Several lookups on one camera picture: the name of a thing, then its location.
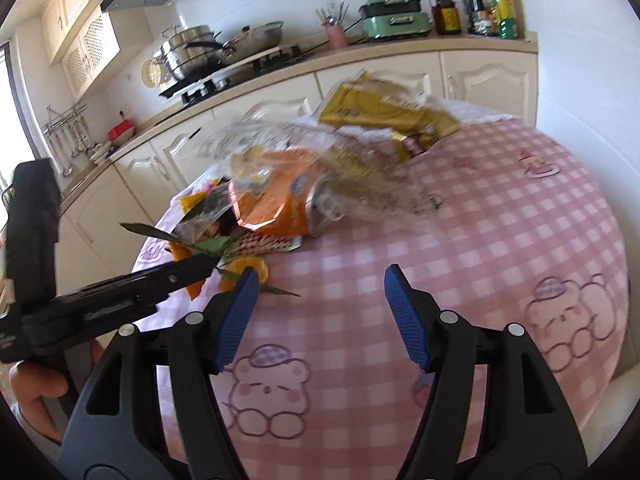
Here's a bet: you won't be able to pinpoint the small yellow packet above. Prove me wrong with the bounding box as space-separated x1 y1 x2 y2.
180 177 226 213

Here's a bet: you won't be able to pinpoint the bunch of kitchen utensils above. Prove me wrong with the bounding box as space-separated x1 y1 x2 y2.
315 2 351 27

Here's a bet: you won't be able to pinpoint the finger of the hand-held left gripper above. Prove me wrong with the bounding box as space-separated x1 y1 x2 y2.
60 255 214 333

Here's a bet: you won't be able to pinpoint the orange snack bag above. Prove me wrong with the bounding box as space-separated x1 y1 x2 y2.
229 147 346 238

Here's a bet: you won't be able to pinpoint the green electric cooker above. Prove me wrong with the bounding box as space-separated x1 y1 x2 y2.
358 0 433 41

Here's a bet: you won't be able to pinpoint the window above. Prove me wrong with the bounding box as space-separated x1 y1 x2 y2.
0 42 38 196

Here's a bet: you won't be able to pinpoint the gold snack bag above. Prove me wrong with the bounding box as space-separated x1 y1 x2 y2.
318 71 461 161

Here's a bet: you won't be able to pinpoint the black snack packet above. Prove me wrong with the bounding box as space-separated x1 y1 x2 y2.
175 195 236 246

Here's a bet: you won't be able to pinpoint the pink utensil holder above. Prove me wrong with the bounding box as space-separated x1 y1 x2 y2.
325 22 349 50

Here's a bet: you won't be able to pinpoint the cream perforated plate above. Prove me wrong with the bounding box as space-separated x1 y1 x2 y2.
141 57 168 88

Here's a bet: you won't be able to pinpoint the large dark oil bottle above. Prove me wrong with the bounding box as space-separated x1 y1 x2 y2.
427 0 462 36

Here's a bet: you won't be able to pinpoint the steel wok with lid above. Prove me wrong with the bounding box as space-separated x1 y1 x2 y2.
220 21 285 63

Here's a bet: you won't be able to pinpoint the red white striped packet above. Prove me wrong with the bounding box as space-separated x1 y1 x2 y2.
220 232 303 253

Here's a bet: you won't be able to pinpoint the dark glass sauce bottle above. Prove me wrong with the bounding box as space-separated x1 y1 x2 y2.
461 0 483 35

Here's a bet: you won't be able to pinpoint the wall rack with ladles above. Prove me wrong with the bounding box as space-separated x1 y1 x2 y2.
42 102 96 176

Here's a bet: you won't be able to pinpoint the clear plastic wrapper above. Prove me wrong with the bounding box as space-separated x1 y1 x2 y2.
210 120 446 231

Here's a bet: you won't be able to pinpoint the red container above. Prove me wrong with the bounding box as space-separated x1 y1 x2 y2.
108 119 136 142

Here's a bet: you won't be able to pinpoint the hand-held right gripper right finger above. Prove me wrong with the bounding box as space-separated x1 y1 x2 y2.
383 263 588 480

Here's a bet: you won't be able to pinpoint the person's left hand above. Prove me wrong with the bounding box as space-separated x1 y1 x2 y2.
9 359 69 444

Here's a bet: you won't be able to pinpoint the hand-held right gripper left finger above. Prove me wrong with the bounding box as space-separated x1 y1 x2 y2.
59 266 261 480

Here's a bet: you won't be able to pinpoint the pale cutting board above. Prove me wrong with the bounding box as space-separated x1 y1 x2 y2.
197 45 283 73

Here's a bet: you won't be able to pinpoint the small seasoning bottles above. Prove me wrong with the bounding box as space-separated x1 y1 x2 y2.
475 0 497 36

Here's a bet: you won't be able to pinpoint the cream kitchen counter cabinets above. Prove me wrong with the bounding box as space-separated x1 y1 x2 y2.
55 35 540 281

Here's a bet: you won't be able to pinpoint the stainless steamer pot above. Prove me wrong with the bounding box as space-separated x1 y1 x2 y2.
160 24 226 81

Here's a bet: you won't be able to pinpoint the green yellow plastic bottle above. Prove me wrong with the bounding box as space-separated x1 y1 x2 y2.
490 0 521 41

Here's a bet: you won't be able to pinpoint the black gas stove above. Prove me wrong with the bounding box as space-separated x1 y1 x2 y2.
159 44 321 106

